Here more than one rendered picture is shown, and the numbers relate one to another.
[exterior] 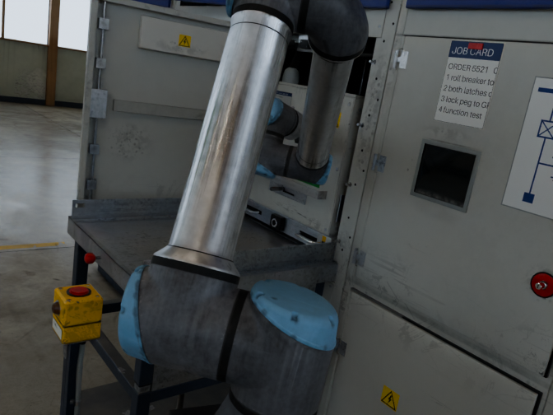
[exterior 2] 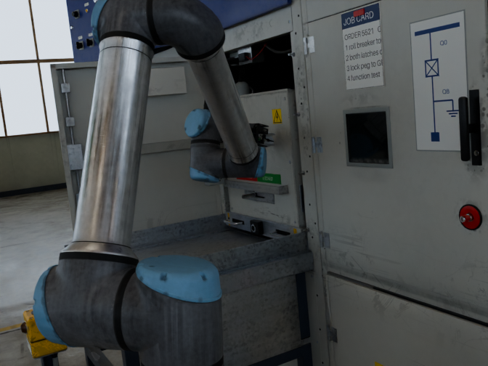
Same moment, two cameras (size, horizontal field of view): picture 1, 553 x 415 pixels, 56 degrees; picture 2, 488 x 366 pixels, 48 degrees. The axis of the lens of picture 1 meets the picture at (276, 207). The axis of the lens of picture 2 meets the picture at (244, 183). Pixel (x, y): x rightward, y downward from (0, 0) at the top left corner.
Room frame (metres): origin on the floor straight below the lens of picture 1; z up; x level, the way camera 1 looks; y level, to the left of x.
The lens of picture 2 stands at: (-0.14, -0.37, 1.33)
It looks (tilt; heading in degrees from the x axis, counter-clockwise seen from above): 7 degrees down; 11
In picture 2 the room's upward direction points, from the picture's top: 6 degrees counter-clockwise
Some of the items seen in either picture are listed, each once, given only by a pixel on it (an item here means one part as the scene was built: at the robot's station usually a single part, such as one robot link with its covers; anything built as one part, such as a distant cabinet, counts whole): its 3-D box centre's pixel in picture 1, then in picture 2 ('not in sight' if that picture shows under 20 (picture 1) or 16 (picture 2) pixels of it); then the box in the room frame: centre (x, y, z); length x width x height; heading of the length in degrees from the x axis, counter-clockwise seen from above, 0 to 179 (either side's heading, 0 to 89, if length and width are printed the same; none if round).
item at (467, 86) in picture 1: (467, 83); (362, 49); (1.38, -0.42, 1.47); 0.15 x 0.01 x 0.21; 40
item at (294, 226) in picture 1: (284, 221); (264, 225); (1.88, -0.04, 0.89); 0.54 x 0.05 x 0.06; 41
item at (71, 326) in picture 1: (76, 313); (44, 330); (1.03, 0.39, 0.85); 0.08 x 0.08 x 0.10; 40
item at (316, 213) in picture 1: (292, 155); (254, 160); (1.87, -0.03, 1.15); 0.48 x 0.01 x 0.48; 41
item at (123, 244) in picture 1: (200, 248); (182, 264); (1.66, 0.23, 0.82); 0.68 x 0.62 x 0.06; 130
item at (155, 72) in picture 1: (169, 114); (142, 151); (2.00, 0.46, 1.21); 0.63 x 0.07 x 0.74; 121
